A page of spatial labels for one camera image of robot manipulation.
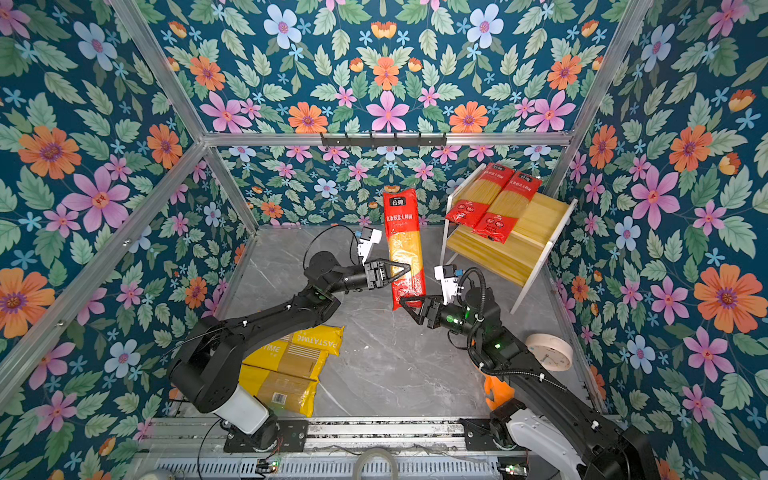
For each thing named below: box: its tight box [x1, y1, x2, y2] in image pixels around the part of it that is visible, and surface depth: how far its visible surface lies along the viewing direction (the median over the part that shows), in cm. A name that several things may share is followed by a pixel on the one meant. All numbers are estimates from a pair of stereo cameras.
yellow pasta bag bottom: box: [239, 363, 319, 418], surface depth 80 cm
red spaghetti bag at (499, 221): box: [472, 171, 543, 244], surface depth 78 cm
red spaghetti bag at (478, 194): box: [445, 163, 515, 228], surface depth 82 cm
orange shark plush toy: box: [483, 375, 515, 411], surface depth 79 cm
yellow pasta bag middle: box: [241, 337, 329, 383], surface depth 86 cm
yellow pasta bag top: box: [242, 324, 345, 365], surface depth 88 cm
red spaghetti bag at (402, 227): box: [384, 188, 427, 311], surface depth 69 cm
